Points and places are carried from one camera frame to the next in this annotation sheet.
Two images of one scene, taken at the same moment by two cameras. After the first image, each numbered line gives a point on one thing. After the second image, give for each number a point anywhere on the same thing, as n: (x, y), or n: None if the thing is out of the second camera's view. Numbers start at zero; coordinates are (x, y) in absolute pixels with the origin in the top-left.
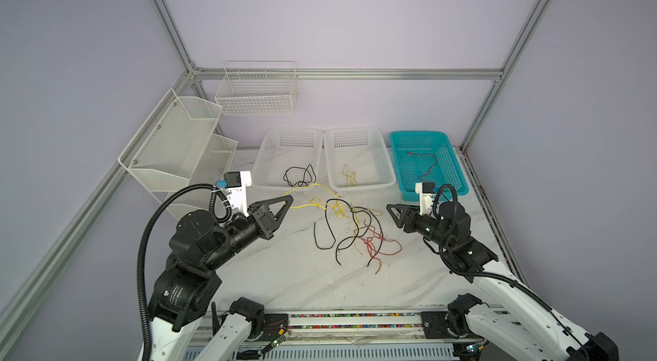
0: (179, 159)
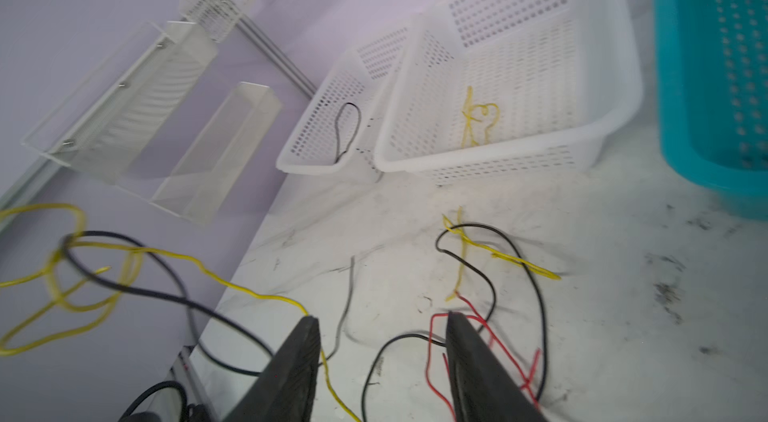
0: (113, 127)
